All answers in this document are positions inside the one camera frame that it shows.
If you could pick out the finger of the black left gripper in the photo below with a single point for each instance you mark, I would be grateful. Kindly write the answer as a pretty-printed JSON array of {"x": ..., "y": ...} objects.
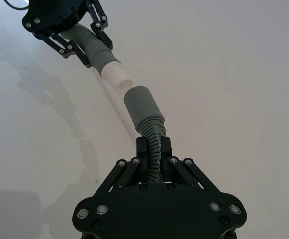
[
  {"x": 102, "y": 32},
  {"x": 67, "y": 47}
]

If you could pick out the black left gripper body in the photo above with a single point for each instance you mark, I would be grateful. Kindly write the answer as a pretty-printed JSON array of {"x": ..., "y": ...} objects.
[{"x": 52, "y": 15}]

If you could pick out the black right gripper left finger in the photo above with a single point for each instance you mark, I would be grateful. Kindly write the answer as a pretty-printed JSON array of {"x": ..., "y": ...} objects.
[{"x": 142, "y": 159}]

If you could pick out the grey elbow pipe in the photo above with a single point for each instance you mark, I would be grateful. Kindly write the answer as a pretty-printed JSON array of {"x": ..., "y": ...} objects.
[{"x": 99, "y": 56}]

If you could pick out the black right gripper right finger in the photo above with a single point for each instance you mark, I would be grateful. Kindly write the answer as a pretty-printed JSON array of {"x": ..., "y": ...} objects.
[{"x": 166, "y": 159}]

